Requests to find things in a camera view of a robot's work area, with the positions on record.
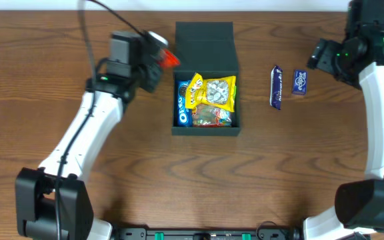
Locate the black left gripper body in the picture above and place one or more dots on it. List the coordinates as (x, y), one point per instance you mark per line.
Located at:
(154, 71)

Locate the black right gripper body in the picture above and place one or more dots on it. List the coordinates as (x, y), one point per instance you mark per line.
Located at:
(320, 57)

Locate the red snack bag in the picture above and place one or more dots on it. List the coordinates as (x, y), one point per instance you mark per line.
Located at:
(168, 59)

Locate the blue Oreo cookie pack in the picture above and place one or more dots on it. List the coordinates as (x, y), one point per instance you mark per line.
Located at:
(184, 118)

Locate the yellow Hershey's Kisses bag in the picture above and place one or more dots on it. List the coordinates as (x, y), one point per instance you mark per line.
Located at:
(215, 92)

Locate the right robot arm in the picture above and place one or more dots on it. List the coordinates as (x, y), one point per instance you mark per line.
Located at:
(358, 210)

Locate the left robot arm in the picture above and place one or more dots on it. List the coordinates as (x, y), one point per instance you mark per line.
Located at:
(52, 201)

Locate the blue Eclipse mint box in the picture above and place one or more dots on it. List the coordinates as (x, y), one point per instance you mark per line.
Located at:
(299, 82)

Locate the black open gift box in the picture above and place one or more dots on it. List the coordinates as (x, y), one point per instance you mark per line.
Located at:
(207, 48)

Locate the Dairy Milk chocolate bar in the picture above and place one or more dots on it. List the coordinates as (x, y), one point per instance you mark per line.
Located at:
(276, 87)

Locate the colourful gummy candy bag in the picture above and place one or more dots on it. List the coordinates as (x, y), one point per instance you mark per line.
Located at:
(211, 116)

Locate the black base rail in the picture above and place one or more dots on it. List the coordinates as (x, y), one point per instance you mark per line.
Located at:
(266, 232)

